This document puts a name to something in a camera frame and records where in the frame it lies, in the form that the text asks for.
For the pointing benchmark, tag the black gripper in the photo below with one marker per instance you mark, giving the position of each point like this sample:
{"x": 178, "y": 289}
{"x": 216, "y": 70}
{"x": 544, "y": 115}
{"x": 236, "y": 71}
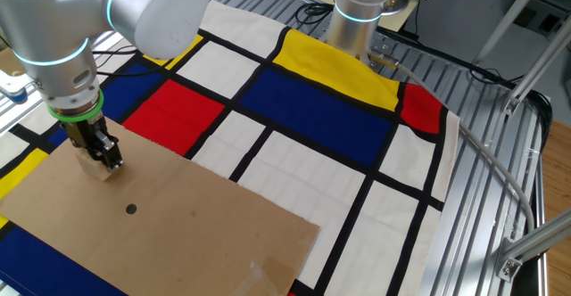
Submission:
{"x": 82, "y": 131}

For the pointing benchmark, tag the light wooden cube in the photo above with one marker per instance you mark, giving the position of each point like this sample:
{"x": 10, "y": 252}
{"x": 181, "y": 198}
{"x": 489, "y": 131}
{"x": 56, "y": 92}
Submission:
{"x": 96, "y": 171}

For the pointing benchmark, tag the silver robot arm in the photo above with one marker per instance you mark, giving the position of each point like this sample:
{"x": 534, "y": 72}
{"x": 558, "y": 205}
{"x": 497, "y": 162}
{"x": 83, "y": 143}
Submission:
{"x": 156, "y": 10}

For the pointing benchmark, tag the colour block patterned cloth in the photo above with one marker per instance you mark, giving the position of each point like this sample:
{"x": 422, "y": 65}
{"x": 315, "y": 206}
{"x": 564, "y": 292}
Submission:
{"x": 321, "y": 117}

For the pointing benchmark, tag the open cardboard box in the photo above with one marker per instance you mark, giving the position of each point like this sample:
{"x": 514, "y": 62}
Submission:
{"x": 9, "y": 64}

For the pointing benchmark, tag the brown cardboard sheet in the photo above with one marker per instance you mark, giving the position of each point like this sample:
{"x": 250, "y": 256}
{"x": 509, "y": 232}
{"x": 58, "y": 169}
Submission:
{"x": 178, "y": 233}

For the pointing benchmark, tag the grey diagonal pole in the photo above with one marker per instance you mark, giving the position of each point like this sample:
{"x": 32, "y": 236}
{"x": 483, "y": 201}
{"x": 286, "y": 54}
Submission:
{"x": 510, "y": 17}

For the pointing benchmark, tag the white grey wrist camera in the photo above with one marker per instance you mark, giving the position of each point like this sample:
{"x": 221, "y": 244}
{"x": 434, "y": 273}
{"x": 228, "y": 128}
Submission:
{"x": 13, "y": 91}

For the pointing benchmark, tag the aluminium strut with bracket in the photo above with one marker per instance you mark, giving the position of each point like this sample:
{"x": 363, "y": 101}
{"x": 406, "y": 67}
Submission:
{"x": 535, "y": 239}
{"x": 544, "y": 66}

